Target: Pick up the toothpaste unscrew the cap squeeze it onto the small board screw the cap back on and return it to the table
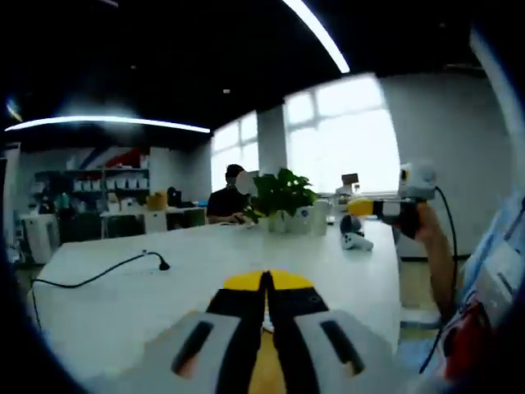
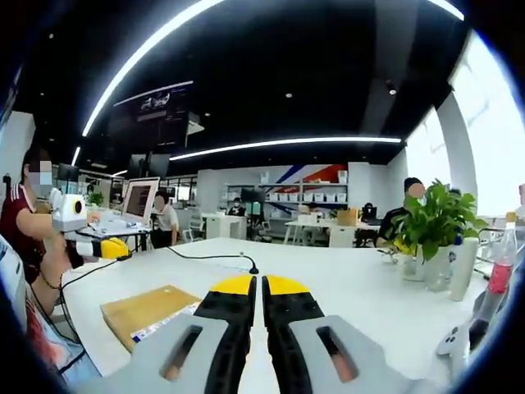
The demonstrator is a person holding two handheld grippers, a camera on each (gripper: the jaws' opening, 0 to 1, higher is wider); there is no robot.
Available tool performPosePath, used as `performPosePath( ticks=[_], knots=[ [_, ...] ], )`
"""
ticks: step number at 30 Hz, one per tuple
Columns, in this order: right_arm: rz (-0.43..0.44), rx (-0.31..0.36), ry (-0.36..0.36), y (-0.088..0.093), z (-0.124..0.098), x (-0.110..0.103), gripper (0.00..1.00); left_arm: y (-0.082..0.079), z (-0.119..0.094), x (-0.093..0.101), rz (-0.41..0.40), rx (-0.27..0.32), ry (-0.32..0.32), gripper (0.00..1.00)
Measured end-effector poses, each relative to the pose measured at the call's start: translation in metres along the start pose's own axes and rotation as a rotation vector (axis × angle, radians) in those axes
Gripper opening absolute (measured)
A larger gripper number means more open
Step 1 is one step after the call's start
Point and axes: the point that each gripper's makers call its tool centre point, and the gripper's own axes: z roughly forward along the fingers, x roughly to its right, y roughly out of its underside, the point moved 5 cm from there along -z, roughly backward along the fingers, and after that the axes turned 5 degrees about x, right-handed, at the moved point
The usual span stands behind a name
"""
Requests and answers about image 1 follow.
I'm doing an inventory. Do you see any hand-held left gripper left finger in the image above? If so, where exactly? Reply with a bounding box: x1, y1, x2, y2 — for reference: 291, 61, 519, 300
92, 268, 267, 394

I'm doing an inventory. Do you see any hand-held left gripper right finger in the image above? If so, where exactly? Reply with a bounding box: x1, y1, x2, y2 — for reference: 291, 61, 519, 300
266, 268, 411, 394

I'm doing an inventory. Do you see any small wooden board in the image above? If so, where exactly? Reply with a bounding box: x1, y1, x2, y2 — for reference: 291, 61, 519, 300
248, 330, 288, 394

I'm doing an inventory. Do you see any white game controller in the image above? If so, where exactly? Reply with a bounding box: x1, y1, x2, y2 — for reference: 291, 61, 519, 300
340, 215, 375, 251

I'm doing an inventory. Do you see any tall white cup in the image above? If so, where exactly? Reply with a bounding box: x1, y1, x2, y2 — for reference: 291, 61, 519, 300
312, 200, 332, 237

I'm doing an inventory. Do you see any white pot with blue mark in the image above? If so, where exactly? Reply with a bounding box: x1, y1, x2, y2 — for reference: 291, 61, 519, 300
294, 204, 315, 235

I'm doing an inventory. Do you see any green potted plant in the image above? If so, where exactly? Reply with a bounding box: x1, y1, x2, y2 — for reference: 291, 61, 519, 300
244, 167, 319, 233

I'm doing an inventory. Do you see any operator in blue shirt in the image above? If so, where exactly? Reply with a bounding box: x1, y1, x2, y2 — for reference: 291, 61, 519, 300
418, 192, 525, 394

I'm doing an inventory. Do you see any white chest device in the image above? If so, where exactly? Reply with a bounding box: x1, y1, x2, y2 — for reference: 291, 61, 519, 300
475, 241, 525, 321

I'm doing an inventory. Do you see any white office desk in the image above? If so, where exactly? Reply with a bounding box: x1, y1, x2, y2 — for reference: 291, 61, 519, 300
100, 204, 208, 239

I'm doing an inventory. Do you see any curved ceiling light strip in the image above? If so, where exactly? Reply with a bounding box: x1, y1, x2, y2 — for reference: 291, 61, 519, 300
282, 0, 350, 75

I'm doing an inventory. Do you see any red cloth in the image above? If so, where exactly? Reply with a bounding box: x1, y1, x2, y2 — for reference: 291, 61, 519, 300
445, 299, 493, 370

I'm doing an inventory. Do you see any storage shelf with white boxes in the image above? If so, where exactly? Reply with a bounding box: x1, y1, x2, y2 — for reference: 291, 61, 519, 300
34, 166, 151, 206

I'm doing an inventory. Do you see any white cabinet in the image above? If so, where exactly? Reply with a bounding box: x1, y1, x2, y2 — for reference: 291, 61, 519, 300
21, 213, 62, 264

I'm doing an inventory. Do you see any straight ceiling light strip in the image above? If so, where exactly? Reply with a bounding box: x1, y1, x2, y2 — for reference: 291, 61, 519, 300
3, 116, 211, 135

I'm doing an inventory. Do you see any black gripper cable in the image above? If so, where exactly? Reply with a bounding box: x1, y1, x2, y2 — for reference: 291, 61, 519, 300
418, 186, 459, 374

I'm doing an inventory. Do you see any black cable with plug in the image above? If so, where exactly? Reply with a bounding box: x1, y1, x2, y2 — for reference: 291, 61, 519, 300
30, 250, 171, 329

